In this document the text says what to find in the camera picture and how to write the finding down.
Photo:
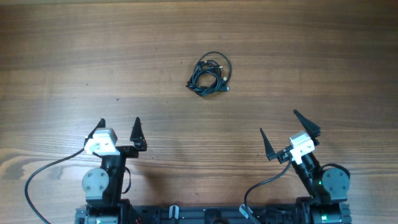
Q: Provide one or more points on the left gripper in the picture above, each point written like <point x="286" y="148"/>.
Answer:
<point x="137" y="138"/>

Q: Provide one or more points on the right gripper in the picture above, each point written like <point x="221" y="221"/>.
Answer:
<point x="283" y="155"/>

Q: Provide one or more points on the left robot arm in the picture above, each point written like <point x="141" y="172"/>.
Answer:
<point x="103" y="186"/>

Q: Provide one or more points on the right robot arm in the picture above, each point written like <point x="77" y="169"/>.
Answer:
<point x="326" y="185"/>

